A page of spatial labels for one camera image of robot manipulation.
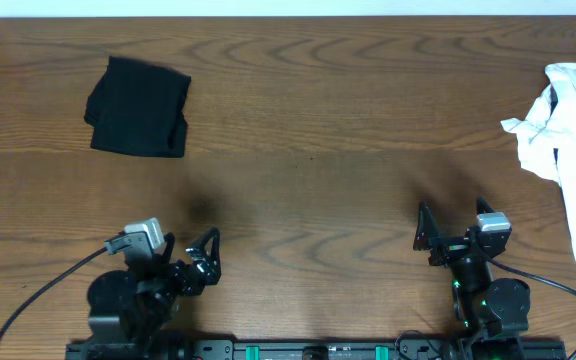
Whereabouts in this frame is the black polo shirt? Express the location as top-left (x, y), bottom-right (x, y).
top-left (84, 56), bottom-right (191, 158)

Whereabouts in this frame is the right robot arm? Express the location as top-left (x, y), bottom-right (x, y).
top-left (413, 198), bottom-right (531, 360)

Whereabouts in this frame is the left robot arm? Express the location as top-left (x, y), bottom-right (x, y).
top-left (67, 227), bottom-right (221, 359)

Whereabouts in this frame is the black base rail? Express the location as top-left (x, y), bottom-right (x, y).
top-left (65, 336), bottom-right (567, 360)

